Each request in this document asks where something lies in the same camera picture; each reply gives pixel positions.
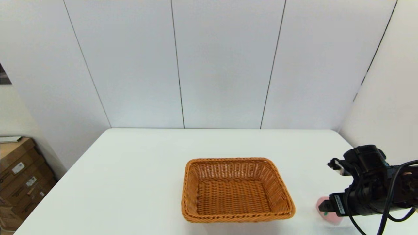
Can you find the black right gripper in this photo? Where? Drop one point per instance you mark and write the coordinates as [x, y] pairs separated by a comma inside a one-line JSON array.
[[372, 195]]

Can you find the pink toy peach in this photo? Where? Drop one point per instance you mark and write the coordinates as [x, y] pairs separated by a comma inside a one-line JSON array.
[[333, 218]]

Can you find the orange woven wicker basket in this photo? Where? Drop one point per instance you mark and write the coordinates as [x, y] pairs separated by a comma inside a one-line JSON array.
[[235, 192]]

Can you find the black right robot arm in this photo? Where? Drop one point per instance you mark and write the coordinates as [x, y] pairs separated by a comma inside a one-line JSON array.
[[408, 186]]

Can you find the brown cardboard box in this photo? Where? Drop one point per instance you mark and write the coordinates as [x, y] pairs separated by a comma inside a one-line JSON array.
[[27, 162], [13, 149], [36, 203], [40, 177]]

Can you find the flat white board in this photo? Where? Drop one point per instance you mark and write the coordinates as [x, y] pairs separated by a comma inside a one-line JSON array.
[[9, 139]]

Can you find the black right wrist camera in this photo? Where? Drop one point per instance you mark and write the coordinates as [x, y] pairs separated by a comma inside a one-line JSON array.
[[367, 160]]

